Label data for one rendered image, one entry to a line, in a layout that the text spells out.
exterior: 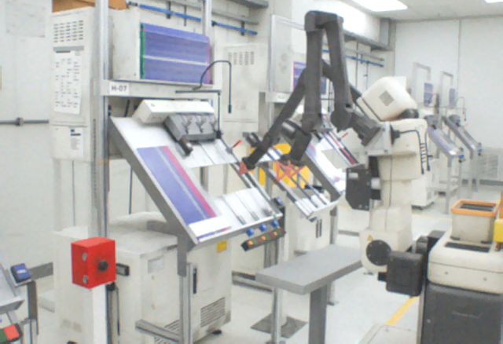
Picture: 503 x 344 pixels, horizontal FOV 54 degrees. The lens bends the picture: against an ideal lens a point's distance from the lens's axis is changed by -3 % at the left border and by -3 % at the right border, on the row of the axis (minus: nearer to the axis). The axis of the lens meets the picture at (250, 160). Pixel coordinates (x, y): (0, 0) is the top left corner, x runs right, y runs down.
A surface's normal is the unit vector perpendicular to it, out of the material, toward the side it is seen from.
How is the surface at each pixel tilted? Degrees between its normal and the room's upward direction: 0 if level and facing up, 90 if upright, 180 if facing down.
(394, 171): 90
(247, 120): 90
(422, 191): 90
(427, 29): 90
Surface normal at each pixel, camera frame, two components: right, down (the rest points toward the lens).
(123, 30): -0.55, 0.07
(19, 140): 0.82, 0.08
